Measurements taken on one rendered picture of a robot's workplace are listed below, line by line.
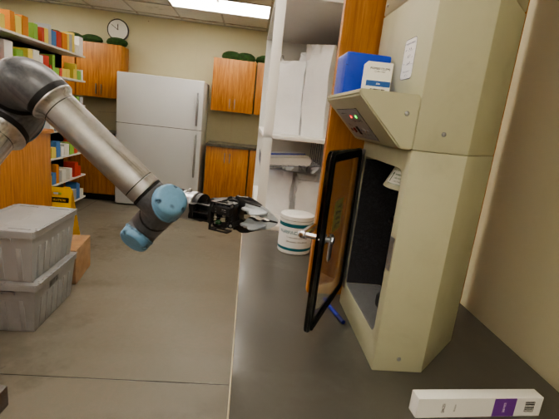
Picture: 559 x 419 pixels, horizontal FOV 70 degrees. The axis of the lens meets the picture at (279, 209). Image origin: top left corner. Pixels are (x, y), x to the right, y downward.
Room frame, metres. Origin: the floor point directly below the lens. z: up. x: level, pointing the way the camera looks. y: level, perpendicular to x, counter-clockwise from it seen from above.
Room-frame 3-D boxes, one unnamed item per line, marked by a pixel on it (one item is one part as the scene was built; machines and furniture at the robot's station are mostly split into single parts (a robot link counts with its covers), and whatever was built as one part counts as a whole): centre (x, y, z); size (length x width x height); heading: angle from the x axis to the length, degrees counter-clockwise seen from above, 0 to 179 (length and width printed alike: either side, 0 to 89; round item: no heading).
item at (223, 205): (0.95, 0.15, 1.20); 0.12 x 0.09 x 0.08; 69
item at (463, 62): (0.92, -0.34, 1.33); 0.32 x 0.25 x 0.77; 5
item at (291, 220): (1.50, -0.07, 1.02); 0.13 x 0.13 x 0.15
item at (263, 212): (0.91, 0.05, 1.22); 0.09 x 0.06 x 0.03; 69
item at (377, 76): (0.85, -0.17, 1.54); 0.05 x 0.05 x 0.06; 0
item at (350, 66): (0.98, -0.16, 1.56); 0.10 x 0.10 x 0.09; 5
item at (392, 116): (0.91, -0.16, 1.46); 0.32 x 0.11 x 0.10; 5
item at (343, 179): (0.92, -0.14, 1.19); 0.30 x 0.01 x 0.40; 159
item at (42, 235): (2.41, 1.60, 0.49); 0.60 x 0.42 x 0.33; 5
